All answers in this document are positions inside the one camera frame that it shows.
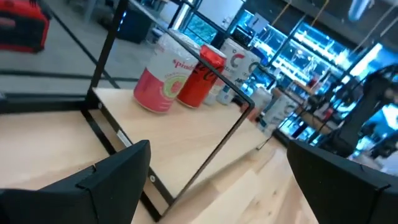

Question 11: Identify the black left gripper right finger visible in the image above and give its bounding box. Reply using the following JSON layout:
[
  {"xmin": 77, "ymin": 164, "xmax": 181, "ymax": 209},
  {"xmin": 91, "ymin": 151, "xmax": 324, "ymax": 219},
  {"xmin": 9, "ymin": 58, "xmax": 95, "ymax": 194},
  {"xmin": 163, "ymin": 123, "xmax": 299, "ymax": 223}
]
[{"xmin": 286, "ymin": 139, "xmax": 398, "ymax": 224}]

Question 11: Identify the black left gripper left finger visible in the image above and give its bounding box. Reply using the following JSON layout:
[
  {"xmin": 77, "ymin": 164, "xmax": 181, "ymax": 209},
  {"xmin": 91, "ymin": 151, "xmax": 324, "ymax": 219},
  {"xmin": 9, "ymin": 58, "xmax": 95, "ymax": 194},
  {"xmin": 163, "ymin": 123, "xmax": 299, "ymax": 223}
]
[{"xmin": 0, "ymin": 139, "xmax": 152, "ymax": 224}]

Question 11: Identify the pink silver Spindrift can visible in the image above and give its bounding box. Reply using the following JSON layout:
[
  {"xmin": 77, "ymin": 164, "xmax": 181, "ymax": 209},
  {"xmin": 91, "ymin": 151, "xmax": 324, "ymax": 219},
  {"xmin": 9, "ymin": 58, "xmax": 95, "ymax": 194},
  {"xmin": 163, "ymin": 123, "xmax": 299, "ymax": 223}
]
[{"xmin": 133, "ymin": 29, "xmax": 201, "ymax": 113}]

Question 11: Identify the Celsius Arctic Vibe can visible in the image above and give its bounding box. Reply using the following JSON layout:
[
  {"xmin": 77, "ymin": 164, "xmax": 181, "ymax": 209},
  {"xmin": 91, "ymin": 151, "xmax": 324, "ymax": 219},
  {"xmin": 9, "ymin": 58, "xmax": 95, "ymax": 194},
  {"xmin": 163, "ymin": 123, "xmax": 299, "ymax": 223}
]
[
  {"xmin": 216, "ymin": 51, "xmax": 262, "ymax": 105},
  {"xmin": 257, "ymin": 93, "xmax": 299, "ymax": 138}
]

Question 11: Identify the red Coca-Cola can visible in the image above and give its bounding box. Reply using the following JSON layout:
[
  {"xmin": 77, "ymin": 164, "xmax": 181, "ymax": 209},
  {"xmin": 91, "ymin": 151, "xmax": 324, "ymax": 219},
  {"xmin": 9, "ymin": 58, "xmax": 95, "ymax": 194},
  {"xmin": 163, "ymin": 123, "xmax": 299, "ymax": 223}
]
[{"xmin": 176, "ymin": 44, "xmax": 228, "ymax": 109}]

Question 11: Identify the Celsius Peach Vibe can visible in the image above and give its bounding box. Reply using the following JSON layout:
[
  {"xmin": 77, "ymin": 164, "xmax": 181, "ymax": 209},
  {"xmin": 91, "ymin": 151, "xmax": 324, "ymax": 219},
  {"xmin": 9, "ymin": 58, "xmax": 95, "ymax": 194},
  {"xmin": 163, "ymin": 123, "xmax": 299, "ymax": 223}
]
[{"xmin": 203, "ymin": 37, "xmax": 249, "ymax": 106}]

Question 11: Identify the red black equipment case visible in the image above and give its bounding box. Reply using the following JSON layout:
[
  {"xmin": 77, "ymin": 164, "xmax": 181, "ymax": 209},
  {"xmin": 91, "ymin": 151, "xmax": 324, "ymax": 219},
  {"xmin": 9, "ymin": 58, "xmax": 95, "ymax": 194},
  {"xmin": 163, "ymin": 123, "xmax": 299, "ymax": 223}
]
[{"xmin": 0, "ymin": 0, "xmax": 51, "ymax": 54}]

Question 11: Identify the white board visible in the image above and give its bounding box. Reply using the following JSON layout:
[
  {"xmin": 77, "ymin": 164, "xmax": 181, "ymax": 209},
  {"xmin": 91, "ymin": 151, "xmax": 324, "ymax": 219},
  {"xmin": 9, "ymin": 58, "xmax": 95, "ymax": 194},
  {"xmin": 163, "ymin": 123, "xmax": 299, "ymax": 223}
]
[{"xmin": 197, "ymin": 0, "xmax": 245, "ymax": 30}]

